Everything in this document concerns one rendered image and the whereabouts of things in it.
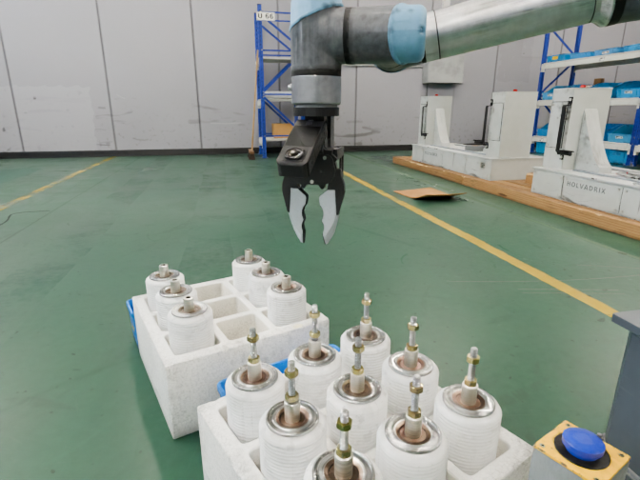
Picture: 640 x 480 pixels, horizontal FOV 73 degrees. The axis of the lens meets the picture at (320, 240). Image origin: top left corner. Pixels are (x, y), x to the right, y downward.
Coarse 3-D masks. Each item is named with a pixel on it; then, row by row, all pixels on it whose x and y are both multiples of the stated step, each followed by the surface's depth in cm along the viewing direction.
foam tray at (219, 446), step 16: (288, 384) 82; (224, 400) 76; (208, 416) 72; (224, 416) 75; (432, 416) 72; (208, 432) 71; (224, 432) 68; (208, 448) 73; (224, 448) 65; (240, 448) 65; (256, 448) 65; (512, 448) 65; (528, 448) 65; (208, 464) 74; (224, 464) 66; (240, 464) 63; (256, 464) 66; (448, 464) 62; (496, 464) 62; (512, 464) 62; (528, 464) 64
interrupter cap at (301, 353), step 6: (300, 348) 79; (306, 348) 79; (324, 348) 79; (330, 348) 78; (294, 354) 76; (300, 354) 76; (306, 354) 77; (324, 354) 77; (330, 354) 77; (300, 360) 75; (306, 360) 75; (312, 360) 75; (318, 360) 75; (324, 360) 75; (330, 360) 75; (312, 366) 73; (318, 366) 73
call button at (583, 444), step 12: (564, 432) 48; (576, 432) 47; (588, 432) 47; (564, 444) 47; (576, 444) 46; (588, 444) 46; (600, 444) 46; (576, 456) 46; (588, 456) 45; (600, 456) 45
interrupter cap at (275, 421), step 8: (304, 400) 64; (272, 408) 63; (280, 408) 63; (304, 408) 63; (312, 408) 63; (272, 416) 61; (280, 416) 62; (304, 416) 62; (312, 416) 61; (272, 424) 60; (280, 424) 60; (288, 424) 60; (296, 424) 60; (304, 424) 60; (312, 424) 60; (280, 432) 58; (288, 432) 58; (296, 432) 58; (304, 432) 58
